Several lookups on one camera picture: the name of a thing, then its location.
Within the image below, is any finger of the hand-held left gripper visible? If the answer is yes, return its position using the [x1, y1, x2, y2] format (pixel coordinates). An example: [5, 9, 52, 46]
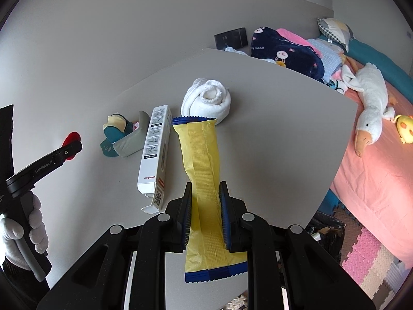
[59, 140, 83, 165]

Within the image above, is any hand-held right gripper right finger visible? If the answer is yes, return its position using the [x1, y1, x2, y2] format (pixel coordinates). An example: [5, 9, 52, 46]
[219, 181, 377, 310]

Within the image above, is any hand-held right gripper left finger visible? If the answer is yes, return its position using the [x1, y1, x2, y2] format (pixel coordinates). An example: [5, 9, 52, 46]
[37, 182, 193, 310]

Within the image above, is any red toy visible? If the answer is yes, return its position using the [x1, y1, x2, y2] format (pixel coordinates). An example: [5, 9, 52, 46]
[62, 131, 81, 161]

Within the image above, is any yellow blue-edged packet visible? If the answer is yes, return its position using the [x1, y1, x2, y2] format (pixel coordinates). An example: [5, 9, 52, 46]
[172, 116, 249, 284]

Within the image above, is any person's left forearm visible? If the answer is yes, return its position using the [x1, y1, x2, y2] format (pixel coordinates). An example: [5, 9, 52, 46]
[0, 256, 50, 310]

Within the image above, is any person's left hand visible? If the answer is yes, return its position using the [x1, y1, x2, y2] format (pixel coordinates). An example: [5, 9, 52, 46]
[0, 193, 50, 269]

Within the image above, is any teal cream plush toy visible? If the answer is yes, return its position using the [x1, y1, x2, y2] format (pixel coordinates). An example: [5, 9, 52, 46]
[99, 113, 135, 159]

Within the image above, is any long white cardboard box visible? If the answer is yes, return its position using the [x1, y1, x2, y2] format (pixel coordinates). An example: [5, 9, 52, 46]
[137, 105, 172, 215]

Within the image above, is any white rolled towel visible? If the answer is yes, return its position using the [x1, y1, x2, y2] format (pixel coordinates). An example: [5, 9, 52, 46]
[180, 77, 232, 126]

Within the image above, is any pink bed sheet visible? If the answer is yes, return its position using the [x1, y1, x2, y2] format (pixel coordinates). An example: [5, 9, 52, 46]
[329, 56, 413, 266]

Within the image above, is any navy printed blanket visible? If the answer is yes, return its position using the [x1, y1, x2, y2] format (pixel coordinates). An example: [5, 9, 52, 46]
[250, 26, 325, 80]

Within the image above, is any white goose plush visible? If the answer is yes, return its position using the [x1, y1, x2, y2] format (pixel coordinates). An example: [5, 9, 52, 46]
[341, 63, 396, 158]

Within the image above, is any light blue cloth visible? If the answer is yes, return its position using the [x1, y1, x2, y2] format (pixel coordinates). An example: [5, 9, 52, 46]
[306, 38, 343, 83]

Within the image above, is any pink blanket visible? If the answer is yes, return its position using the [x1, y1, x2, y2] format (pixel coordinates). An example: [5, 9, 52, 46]
[275, 28, 324, 59]

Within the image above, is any yellow chick toy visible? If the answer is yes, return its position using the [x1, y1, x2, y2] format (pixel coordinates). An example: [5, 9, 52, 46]
[395, 114, 413, 144]

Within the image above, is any checkered patchwork pillow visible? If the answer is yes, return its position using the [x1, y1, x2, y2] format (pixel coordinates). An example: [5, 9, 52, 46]
[317, 17, 356, 53]

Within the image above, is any teal pillow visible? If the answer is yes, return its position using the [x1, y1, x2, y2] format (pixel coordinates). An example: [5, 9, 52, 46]
[346, 38, 413, 88]

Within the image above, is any black wall panel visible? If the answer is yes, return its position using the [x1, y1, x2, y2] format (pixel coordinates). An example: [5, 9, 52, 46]
[214, 27, 249, 51]

